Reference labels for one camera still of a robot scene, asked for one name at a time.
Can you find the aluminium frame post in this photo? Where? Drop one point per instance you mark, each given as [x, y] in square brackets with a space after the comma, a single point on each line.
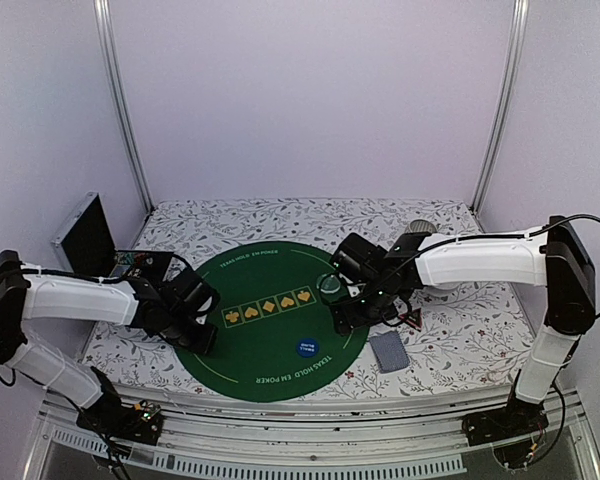
[106, 35]
[511, 66]

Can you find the white bowl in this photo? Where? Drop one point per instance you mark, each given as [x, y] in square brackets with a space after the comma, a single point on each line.
[443, 288]

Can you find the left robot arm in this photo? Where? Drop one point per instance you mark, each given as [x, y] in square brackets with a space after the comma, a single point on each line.
[30, 292]

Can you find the left aluminium frame post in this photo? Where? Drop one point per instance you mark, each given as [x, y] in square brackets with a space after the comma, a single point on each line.
[106, 35]

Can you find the black red triangle token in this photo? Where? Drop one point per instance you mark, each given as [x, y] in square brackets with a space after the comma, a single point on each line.
[412, 318]

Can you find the striped ceramic cup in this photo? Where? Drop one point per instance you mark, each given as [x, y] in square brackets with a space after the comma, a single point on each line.
[421, 226]

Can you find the blue-backed card deck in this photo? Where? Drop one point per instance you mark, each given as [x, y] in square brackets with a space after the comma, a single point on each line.
[389, 352]

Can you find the right aluminium frame post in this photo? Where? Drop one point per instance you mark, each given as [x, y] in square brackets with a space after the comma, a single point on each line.
[511, 66]

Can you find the aluminium poker set case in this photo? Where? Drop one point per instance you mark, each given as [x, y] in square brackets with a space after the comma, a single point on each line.
[84, 245]

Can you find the clear dealer button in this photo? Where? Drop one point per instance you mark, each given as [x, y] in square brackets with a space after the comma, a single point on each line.
[328, 284]

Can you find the blue small blind button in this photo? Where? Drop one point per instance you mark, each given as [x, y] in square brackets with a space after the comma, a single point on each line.
[307, 348]

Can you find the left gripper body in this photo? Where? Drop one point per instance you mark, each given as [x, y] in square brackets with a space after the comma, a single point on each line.
[179, 334]

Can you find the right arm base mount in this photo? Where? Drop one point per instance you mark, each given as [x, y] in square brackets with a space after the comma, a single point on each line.
[516, 418]

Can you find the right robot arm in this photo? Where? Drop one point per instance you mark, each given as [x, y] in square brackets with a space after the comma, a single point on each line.
[552, 257]

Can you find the front aluminium rail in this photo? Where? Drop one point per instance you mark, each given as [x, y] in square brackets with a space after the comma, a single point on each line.
[211, 437]

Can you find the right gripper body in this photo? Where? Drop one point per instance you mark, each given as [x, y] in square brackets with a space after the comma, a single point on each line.
[375, 304]

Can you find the round green poker mat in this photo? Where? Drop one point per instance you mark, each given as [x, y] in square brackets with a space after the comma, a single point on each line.
[268, 303]

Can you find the upper poker chip row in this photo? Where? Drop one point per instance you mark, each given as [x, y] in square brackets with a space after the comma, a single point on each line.
[132, 257]

